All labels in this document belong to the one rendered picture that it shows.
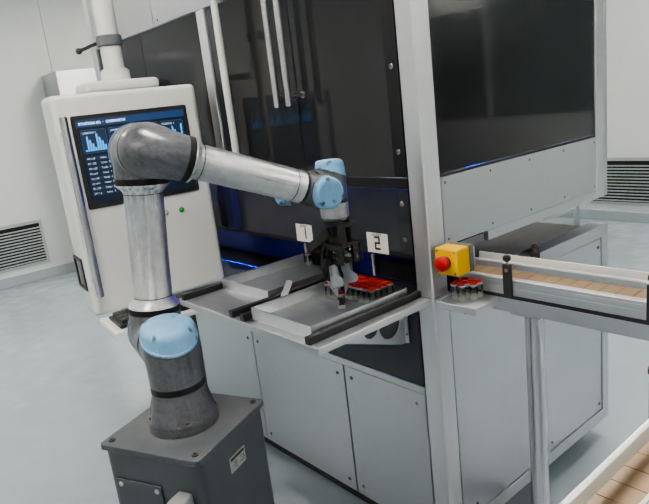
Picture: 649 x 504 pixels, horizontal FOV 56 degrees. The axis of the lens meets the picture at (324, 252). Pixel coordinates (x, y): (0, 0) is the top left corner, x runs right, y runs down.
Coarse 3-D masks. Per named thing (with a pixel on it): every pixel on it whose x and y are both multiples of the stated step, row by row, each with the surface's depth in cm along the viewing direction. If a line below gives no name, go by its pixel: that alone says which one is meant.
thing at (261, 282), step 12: (276, 264) 211; (288, 264) 215; (300, 264) 217; (312, 264) 215; (228, 276) 200; (240, 276) 202; (252, 276) 205; (264, 276) 207; (276, 276) 205; (288, 276) 204; (300, 276) 202; (312, 276) 189; (228, 288) 196; (240, 288) 190; (252, 288) 185; (264, 288) 193; (276, 288) 180
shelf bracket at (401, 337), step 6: (402, 318) 174; (402, 324) 175; (378, 330) 168; (402, 330) 175; (408, 330) 175; (378, 336) 169; (396, 336) 173; (402, 336) 175; (408, 336) 175; (354, 342) 163; (360, 342) 164; (366, 342) 166; (372, 342) 167; (378, 342) 169; (384, 342) 170; (390, 342) 172; (396, 342) 174; (402, 342) 175; (408, 342) 176
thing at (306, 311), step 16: (304, 288) 177; (320, 288) 180; (272, 304) 170; (288, 304) 173; (304, 304) 173; (320, 304) 171; (336, 304) 170; (352, 304) 168; (368, 304) 158; (256, 320) 165; (272, 320) 159; (288, 320) 153; (304, 320) 160; (320, 320) 159; (336, 320) 151; (304, 336) 149
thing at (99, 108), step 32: (64, 96) 197; (96, 96) 202; (128, 96) 207; (160, 96) 213; (192, 96) 220; (96, 128) 202; (192, 128) 221; (64, 160) 199; (96, 160) 204; (64, 192) 207; (96, 192) 205; (192, 192) 225; (96, 224) 207; (192, 224) 226; (96, 256) 208; (128, 256) 215; (192, 256) 228; (128, 288) 216; (192, 288) 230
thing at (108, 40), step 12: (96, 0) 203; (108, 0) 205; (96, 12) 205; (108, 12) 205; (96, 24) 206; (108, 24) 206; (96, 36) 207; (108, 36) 206; (120, 36) 209; (84, 48) 211; (108, 48) 207; (120, 48) 210; (108, 60) 208; (120, 60) 210; (108, 72) 208; (120, 72) 209
